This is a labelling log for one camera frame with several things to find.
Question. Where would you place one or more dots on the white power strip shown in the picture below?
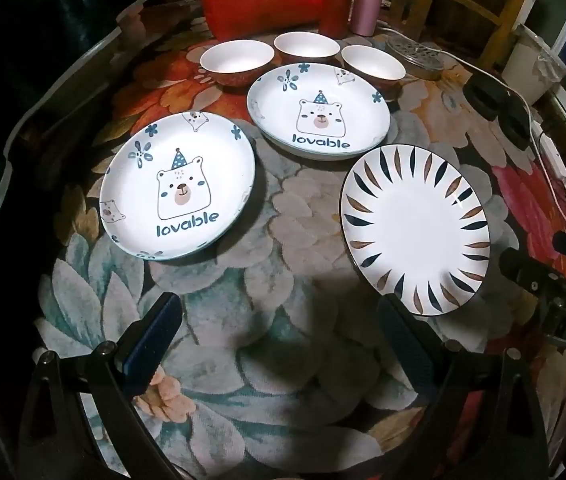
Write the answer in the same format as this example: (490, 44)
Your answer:
(553, 157)

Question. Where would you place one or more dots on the white bucket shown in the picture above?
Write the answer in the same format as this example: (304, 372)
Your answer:
(528, 67)

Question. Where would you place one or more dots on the leaf pattern rim plate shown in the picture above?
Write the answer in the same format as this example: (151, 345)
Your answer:
(413, 230)

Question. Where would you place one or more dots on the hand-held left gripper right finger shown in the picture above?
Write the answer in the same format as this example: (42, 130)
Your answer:
(408, 345)

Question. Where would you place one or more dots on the round perforated metal tin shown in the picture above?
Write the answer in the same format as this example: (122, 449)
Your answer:
(415, 57)

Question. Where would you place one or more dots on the wooden chair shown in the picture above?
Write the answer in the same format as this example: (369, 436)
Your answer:
(505, 15)

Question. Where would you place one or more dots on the black slipper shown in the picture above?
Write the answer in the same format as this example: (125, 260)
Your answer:
(483, 97)
(518, 127)

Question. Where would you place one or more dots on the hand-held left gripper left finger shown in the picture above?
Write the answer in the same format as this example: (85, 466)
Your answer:
(155, 340)

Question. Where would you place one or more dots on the red bowl white inside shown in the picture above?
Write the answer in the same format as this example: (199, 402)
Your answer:
(308, 47)
(373, 62)
(235, 60)

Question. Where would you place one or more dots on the bear print plate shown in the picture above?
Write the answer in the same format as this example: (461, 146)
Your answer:
(313, 156)
(273, 125)
(128, 195)

